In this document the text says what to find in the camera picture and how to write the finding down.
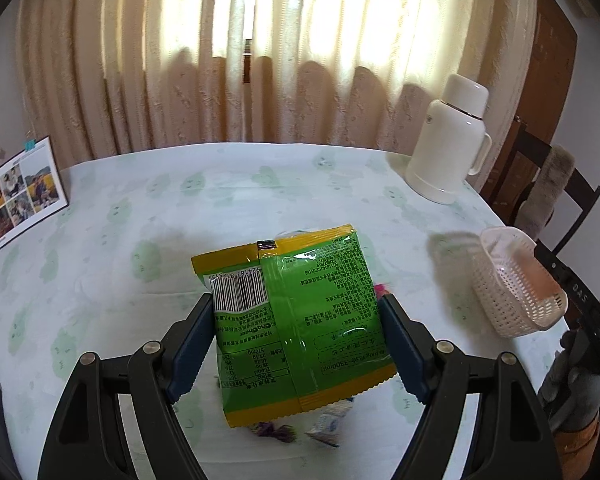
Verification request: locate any brown wooden door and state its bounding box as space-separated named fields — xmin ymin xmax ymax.
xmin=480 ymin=0 xmax=578 ymax=220

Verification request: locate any white woven plastic basket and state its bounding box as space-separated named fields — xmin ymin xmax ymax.
xmin=472 ymin=226 xmax=568 ymax=338

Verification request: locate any green yellow snack bag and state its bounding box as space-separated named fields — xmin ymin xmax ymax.
xmin=192 ymin=224 xmax=396 ymax=428

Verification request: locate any dark wooden chair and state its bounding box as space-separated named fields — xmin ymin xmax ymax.
xmin=491 ymin=118 xmax=600 ymax=325

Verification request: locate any floral white tablecloth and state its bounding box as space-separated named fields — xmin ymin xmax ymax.
xmin=0 ymin=144 xmax=565 ymax=479

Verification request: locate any white thermos jug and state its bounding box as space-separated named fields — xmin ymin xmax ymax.
xmin=405 ymin=74 xmax=492 ymax=204

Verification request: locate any photo collage calendar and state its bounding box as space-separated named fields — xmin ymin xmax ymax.
xmin=0 ymin=136 xmax=69 ymax=250

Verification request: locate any beige curtain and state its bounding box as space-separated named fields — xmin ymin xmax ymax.
xmin=16 ymin=0 xmax=536 ymax=167

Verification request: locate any small white blue packet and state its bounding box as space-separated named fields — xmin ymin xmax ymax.
xmin=304 ymin=398 xmax=354 ymax=448

